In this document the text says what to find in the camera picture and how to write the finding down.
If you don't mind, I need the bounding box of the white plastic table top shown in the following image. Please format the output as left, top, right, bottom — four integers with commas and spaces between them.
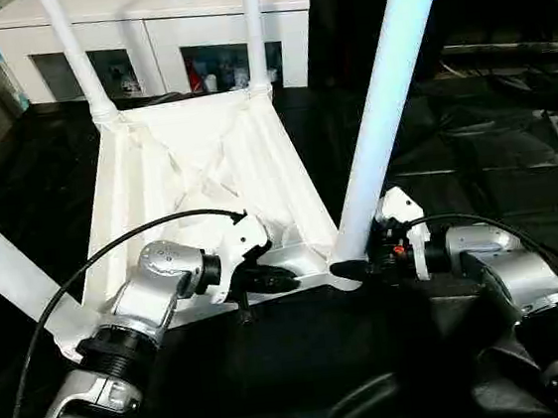
29, 74, 368, 365

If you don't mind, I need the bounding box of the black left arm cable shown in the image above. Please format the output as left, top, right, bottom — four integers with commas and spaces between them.
0, 205, 272, 418

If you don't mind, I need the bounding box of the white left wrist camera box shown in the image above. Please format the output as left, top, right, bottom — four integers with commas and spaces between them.
199, 210, 278, 307

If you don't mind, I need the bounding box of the black mat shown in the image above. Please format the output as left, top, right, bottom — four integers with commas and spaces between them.
0, 48, 558, 418

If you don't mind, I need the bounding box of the black metal rail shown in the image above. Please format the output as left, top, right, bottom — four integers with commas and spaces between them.
440, 34, 558, 65

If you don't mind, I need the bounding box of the white glass-door cabinet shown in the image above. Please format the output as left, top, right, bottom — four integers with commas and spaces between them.
0, 0, 319, 119

